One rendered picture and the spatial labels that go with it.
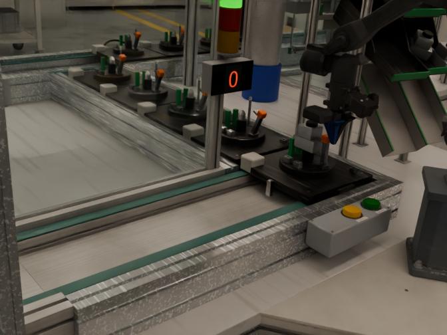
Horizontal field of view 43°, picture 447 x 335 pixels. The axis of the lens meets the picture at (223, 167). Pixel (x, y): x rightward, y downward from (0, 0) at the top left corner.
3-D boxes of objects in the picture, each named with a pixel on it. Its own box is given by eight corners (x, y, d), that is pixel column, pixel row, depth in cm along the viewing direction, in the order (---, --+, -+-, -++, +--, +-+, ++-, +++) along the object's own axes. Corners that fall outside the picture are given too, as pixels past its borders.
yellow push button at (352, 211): (364, 218, 124) (365, 210, 123) (352, 223, 121) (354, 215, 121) (349, 211, 127) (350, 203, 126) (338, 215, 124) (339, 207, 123)
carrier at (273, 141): (298, 149, 161) (304, 107, 156) (235, 167, 146) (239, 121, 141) (243, 124, 177) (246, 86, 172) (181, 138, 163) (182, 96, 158)
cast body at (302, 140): (324, 150, 140) (328, 123, 137) (312, 153, 138) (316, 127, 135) (299, 139, 146) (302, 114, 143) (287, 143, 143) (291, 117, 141)
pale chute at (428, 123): (446, 141, 164) (457, 134, 160) (414, 147, 158) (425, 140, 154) (408, 58, 172) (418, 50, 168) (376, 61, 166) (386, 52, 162)
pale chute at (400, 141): (417, 151, 155) (428, 144, 151) (382, 157, 149) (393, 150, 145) (378, 63, 163) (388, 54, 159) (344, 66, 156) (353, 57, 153)
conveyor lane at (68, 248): (365, 212, 147) (372, 177, 143) (63, 338, 96) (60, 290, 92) (287, 173, 166) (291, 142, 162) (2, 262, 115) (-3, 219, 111)
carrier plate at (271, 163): (372, 181, 143) (373, 173, 142) (308, 205, 129) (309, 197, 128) (302, 151, 160) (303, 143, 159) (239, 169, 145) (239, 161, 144)
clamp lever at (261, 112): (258, 134, 156) (267, 113, 151) (253, 135, 155) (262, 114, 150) (250, 126, 158) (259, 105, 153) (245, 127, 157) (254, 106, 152)
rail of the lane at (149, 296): (396, 217, 146) (404, 179, 141) (80, 359, 92) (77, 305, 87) (378, 209, 149) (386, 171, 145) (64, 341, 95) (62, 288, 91)
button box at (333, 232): (388, 230, 130) (392, 207, 128) (328, 258, 117) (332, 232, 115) (363, 219, 135) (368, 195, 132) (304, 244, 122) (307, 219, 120)
